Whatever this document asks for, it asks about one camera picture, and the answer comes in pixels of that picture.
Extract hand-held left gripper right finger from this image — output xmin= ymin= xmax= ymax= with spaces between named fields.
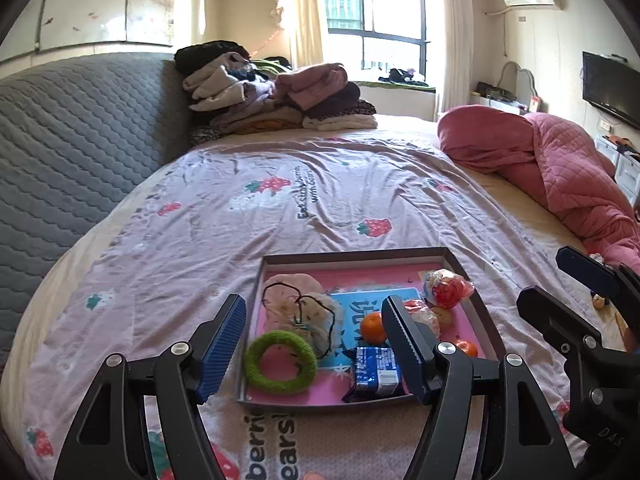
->
xmin=381 ymin=294 xmax=576 ymax=480

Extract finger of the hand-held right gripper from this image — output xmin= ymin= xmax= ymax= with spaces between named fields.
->
xmin=516 ymin=285 xmax=608 ymax=391
xmin=555 ymin=245 xmax=640 ymax=311

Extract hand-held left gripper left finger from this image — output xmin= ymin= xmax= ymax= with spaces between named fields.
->
xmin=52 ymin=294 xmax=248 ymax=480

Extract blue snack packet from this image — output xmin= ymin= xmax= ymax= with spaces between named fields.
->
xmin=342 ymin=345 xmax=405 ymax=402

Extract white red snack packet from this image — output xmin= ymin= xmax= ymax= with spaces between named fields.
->
xmin=402 ymin=299 xmax=442 ymax=338

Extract green fuzzy hair ring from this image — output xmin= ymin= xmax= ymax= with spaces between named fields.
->
xmin=243 ymin=330 xmax=319 ymax=395

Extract walnut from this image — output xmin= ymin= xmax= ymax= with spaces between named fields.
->
xmin=431 ymin=306 xmax=455 ymax=333

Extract white plastic bag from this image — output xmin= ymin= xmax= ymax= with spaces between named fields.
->
xmin=261 ymin=272 xmax=346 ymax=361

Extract brown cardboard box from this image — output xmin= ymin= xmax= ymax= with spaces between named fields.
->
xmin=235 ymin=246 xmax=507 ymax=415

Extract beige bed sheet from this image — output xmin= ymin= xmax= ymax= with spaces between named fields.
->
xmin=375 ymin=112 xmax=631 ymax=351

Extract white drawer cabinet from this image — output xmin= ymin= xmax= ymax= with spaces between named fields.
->
xmin=595 ymin=135 xmax=640 ymax=196

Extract pink quilt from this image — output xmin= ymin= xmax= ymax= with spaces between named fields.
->
xmin=436 ymin=105 xmax=640 ymax=286

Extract strawberry print bedsheet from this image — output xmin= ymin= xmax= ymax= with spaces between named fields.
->
xmin=0 ymin=137 xmax=586 ymax=480

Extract black television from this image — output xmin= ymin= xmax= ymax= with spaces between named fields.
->
xmin=581 ymin=51 xmax=640 ymax=130

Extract dark bag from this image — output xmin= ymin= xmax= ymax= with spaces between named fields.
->
xmin=475 ymin=81 xmax=516 ymax=103

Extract arched vanity mirror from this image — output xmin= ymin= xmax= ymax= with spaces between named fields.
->
xmin=500 ymin=61 xmax=538 ymax=106

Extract pile of folded clothes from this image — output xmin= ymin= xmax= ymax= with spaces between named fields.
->
xmin=174 ymin=41 xmax=379 ymax=148

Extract grey quilted headboard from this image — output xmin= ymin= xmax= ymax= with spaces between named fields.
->
xmin=0 ymin=51 xmax=198 ymax=371

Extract green windowsill mat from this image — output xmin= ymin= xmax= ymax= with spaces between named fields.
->
xmin=357 ymin=80 xmax=436 ymax=93

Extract dark clothes on windowsill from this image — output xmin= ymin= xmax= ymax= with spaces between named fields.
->
xmin=378 ymin=67 xmax=428 ymax=86

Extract white curtain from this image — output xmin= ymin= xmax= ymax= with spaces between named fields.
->
xmin=435 ymin=0 xmax=473 ymax=123

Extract window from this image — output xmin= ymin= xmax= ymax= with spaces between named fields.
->
xmin=320 ymin=0 xmax=431 ymax=88

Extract beige curtain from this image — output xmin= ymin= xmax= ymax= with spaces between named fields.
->
xmin=272 ymin=0 xmax=328 ymax=68

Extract blossom wall painting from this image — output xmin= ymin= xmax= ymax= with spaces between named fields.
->
xmin=0 ymin=0 xmax=178 ymax=63

